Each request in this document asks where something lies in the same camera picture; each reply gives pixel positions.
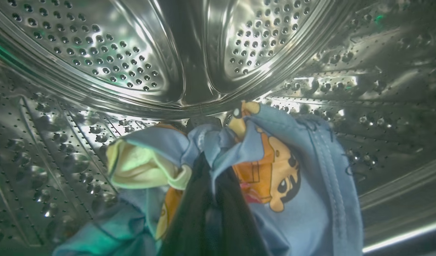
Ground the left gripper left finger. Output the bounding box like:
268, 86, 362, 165
160, 154, 214, 256

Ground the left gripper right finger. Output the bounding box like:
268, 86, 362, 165
214, 174, 272, 256

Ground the blue garment orange cartoon print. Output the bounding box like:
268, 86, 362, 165
53, 101, 363, 256

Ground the perforated steel washer drum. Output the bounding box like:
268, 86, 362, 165
0, 0, 436, 256

